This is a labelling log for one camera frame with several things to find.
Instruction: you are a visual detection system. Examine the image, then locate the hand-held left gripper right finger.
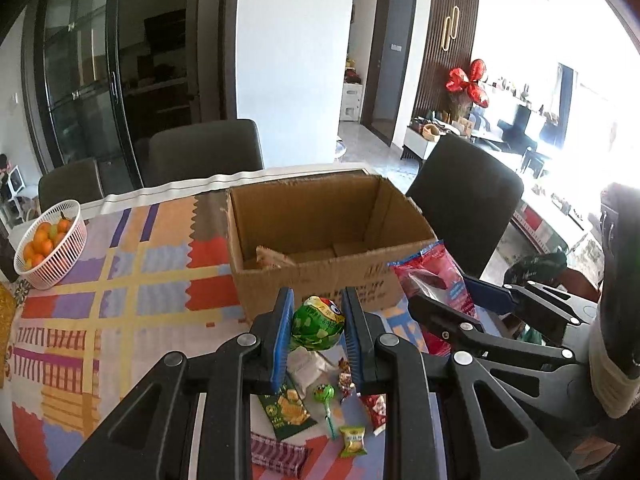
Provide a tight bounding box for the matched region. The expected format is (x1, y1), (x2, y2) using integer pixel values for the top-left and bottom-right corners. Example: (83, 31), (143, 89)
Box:
(342, 287), (578, 480)

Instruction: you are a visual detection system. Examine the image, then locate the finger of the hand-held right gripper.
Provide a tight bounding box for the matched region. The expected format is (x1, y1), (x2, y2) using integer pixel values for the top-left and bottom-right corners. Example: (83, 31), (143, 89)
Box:
(462, 275), (599, 335)
(407, 292), (578, 366)

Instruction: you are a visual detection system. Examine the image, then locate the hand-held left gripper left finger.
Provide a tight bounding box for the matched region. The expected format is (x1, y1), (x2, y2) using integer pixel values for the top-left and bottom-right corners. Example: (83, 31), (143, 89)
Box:
(56, 287), (296, 480)

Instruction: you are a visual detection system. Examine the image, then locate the large green lollipop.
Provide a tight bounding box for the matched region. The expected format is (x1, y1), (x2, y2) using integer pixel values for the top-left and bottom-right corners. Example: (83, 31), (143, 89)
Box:
(291, 296), (347, 356)

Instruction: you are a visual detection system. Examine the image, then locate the red snack bag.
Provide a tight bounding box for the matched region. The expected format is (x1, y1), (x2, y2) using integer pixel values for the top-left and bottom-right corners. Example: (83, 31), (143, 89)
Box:
(390, 240), (481, 356)

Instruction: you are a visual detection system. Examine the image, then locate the brown cardboard box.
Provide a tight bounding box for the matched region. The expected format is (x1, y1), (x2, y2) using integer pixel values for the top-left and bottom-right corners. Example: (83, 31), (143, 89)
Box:
(222, 170), (438, 323)

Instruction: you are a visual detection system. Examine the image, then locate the small yellow-green candy packet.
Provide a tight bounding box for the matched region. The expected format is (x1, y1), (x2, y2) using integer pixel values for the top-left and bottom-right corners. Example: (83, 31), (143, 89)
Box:
(339, 425), (368, 458)

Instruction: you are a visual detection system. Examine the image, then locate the purple striped snack packet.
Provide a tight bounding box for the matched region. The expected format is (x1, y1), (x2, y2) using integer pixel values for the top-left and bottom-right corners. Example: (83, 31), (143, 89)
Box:
(250, 432), (308, 478)

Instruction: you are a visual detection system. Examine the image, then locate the white snack packet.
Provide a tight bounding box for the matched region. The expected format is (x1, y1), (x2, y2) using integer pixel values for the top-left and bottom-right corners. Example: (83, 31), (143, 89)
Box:
(287, 347), (341, 396)

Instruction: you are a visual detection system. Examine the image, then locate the red cloth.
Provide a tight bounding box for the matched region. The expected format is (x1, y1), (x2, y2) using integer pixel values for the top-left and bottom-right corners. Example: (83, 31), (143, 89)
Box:
(550, 267), (601, 303)

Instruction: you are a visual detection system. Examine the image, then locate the red wrapped candy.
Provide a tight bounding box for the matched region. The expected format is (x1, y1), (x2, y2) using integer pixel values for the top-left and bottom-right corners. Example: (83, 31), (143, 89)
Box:
(337, 357), (357, 405)

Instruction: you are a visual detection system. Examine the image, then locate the dark cloth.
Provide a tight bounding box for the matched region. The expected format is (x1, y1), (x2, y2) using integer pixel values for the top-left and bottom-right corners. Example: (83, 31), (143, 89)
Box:
(505, 252), (568, 286)

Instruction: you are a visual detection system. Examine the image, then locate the small green lollipop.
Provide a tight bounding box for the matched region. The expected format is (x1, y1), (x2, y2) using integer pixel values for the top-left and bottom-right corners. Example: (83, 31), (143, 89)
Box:
(313, 383), (338, 441)

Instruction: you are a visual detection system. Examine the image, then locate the small red snack packet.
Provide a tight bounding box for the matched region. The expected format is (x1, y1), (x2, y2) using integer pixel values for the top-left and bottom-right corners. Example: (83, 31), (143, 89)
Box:
(360, 394), (388, 436)

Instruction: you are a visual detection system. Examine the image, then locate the dark green cracker packet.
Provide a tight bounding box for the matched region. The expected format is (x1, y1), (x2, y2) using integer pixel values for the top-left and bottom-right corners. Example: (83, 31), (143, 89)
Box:
(257, 382), (318, 442)

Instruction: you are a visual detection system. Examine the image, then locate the beige snack packet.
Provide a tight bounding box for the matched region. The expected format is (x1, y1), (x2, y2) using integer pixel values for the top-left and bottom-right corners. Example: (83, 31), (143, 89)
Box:
(256, 246), (296, 268)

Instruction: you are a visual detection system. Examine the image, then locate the dark grey dining chair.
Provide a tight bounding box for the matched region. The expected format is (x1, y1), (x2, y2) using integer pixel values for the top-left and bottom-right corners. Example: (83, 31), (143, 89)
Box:
(147, 119), (265, 188)
(405, 134), (525, 278)
(39, 157), (103, 206)

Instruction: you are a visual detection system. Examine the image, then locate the white coffee table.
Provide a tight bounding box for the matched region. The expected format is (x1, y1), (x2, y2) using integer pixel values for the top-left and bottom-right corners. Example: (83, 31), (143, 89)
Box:
(510, 180), (601, 256)

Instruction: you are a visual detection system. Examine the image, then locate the colourful patterned tablecloth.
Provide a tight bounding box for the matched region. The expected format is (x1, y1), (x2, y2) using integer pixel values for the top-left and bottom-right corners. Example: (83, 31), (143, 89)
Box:
(0, 167), (501, 480)

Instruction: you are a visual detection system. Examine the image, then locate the low white sideboard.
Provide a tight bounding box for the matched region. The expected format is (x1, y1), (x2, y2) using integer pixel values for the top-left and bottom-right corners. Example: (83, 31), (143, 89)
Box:
(402, 122), (471, 161)

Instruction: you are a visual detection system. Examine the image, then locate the red foil balloon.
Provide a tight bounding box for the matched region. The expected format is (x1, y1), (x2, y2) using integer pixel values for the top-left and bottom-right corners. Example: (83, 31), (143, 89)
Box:
(446, 59), (491, 108)

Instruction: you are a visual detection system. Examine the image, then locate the white plastic basket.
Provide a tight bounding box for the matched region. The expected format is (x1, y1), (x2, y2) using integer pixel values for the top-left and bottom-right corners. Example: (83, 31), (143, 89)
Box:
(13, 199), (88, 291)

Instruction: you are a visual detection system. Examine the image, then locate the small white cabinet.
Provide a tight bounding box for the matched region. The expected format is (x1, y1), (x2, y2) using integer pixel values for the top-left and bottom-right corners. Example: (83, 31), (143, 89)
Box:
(340, 82), (363, 122)

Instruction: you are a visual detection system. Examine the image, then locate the dark brown door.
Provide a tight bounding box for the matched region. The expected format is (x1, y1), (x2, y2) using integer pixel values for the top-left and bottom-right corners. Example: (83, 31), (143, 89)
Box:
(361, 0), (419, 147)

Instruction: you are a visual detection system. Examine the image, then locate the pile of oranges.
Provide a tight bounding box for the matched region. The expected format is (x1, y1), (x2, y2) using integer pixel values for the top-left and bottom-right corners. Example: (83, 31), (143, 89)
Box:
(22, 217), (73, 268)

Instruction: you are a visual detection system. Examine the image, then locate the gold patterned cloth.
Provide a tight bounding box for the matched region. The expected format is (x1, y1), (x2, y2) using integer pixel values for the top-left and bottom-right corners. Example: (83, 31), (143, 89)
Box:
(0, 280), (25, 391)

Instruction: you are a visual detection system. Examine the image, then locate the dark slatted wooden cabinet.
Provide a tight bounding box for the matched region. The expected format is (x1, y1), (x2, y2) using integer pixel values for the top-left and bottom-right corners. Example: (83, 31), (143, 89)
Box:
(406, 0), (481, 128)

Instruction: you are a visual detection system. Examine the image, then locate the small white shelf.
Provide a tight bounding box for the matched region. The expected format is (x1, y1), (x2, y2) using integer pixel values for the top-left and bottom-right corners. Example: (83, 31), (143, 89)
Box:
(0, 152), (41, 226)

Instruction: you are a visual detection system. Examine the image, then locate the black framed glass sliding door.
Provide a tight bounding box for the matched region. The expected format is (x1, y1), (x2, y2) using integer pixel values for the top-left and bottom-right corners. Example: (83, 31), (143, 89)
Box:
(22, 0), (241, 191)

